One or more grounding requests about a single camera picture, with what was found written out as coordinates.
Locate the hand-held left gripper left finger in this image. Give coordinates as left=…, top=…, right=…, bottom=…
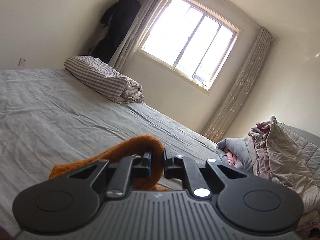
left=54, top=151, right=153, bottom=198

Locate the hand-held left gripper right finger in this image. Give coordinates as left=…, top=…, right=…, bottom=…
left=164, top=147, right=253, bottom=198

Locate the orange knitted cardigan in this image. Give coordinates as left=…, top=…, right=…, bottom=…
left=49, top=134, right=173, bottom=192

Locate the grey-blue folded blanket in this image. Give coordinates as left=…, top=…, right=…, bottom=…
left=215, top=137, right=255, bottom=174

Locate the bed with grey sheet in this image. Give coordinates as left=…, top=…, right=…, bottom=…
left=0, top=67, right=225, bottom=238

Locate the striped folded blanket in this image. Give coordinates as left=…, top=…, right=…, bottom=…
left=64, top=56, right=145, bottom=105

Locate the floral curtain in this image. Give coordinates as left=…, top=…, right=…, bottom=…
left=201, top=27, right=273, bottom=143
left=109, top=0, right=178, bottom=72

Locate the grey folded quilt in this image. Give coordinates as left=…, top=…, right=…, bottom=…
left=244, top=116, right=320, bottom=214

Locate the window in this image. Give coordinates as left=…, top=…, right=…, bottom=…
left=136, top=0, right=244, bottom=92

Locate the grey quilted headboard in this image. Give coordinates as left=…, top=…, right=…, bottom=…
left=284, top=124, right=320, bottom=180

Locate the black hanging coat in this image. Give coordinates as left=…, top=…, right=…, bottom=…
left=90, top=0, right=141, bottom=63

